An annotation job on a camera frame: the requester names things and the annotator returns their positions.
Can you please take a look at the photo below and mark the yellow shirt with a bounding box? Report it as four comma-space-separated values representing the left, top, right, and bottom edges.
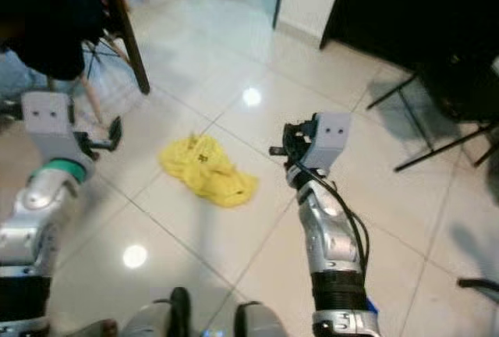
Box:
158, 133, 260, 209

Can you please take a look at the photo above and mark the chair with wooden legs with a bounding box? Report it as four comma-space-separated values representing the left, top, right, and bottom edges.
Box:
82, 41, 135, 125

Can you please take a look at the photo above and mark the large black cabinet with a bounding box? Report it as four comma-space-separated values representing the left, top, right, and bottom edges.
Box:
320, 0, 499, 71

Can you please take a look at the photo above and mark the grey left robot leg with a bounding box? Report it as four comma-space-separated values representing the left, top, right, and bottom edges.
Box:
125, 286, 192, 337

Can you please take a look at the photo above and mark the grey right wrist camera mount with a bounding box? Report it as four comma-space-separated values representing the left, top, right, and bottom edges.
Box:
308, 112, 352, 168

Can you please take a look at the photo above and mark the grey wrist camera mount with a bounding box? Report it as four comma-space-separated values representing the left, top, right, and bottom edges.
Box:
22, 91, 79, 162
308, 112, 352, 168

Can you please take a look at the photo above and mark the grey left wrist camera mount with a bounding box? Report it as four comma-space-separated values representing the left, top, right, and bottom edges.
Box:
22, 91, 79, 162

